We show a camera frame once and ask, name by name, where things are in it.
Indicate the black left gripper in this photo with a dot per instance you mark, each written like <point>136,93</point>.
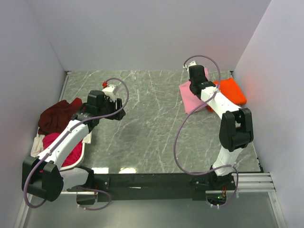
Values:
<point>116,110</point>

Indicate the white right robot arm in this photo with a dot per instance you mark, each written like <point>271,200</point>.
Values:
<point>236,128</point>

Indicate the pink t shirt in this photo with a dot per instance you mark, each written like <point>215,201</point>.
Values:
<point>190,101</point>

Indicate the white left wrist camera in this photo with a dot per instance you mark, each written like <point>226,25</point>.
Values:
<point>110,90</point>

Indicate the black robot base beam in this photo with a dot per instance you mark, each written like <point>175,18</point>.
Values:
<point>151,186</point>

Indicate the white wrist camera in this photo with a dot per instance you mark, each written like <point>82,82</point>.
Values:
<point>186,66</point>
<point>110,90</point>

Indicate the folded orange t shirt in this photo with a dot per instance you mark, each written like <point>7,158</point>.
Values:
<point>232,91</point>

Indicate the magenta t shirt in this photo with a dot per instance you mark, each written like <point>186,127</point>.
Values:
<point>72,158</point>

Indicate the aluminium rail frame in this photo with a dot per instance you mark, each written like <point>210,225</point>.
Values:
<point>246,182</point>

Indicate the white laundry basket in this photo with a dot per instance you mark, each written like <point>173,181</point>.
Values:
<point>78,162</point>

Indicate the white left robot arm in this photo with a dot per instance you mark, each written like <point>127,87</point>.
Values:
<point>41,175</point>

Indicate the dark red t shirt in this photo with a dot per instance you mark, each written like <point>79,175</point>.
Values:
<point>56,118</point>

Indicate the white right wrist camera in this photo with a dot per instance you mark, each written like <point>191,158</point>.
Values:
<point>186,66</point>

